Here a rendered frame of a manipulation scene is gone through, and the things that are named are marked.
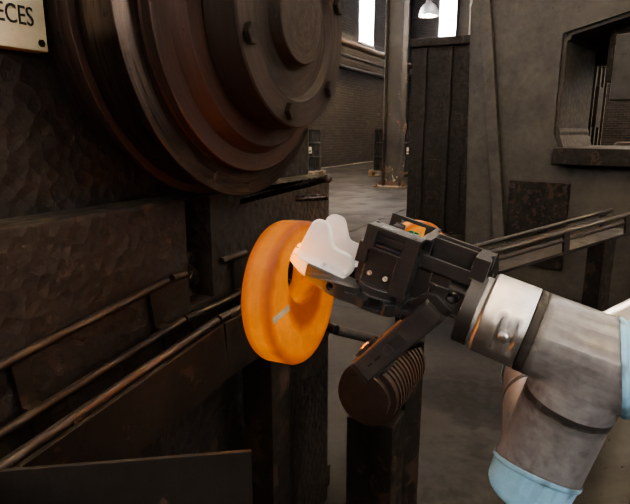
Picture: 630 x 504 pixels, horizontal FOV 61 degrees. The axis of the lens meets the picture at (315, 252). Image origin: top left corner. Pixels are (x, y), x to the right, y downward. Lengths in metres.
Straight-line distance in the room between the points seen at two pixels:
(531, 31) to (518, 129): 0.53
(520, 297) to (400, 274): 0.10
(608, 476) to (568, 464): 0.93
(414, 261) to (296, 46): 0.36
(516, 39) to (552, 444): 3.06
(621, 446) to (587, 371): 0.94
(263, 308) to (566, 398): 0.27
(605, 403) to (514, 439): 0.09
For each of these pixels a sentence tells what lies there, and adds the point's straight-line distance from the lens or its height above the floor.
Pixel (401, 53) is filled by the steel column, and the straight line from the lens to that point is 9.73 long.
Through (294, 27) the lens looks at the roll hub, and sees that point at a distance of 0.73.
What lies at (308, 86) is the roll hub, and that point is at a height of 1.03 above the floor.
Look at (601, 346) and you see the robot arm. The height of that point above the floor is 0.81.
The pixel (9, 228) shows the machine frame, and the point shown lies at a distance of 0.65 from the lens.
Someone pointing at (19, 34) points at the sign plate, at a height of 1.08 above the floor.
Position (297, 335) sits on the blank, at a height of 0.76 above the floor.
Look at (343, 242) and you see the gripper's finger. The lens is 0.56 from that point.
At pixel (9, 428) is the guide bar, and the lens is 0.66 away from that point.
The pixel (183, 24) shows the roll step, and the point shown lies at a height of 1.08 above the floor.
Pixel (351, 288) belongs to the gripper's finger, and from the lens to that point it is 0.50.
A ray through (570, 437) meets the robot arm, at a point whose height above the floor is 0.73.
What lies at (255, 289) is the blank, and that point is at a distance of 0.51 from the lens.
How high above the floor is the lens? 0.97
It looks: 13 degrees down
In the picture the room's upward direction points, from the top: straight up
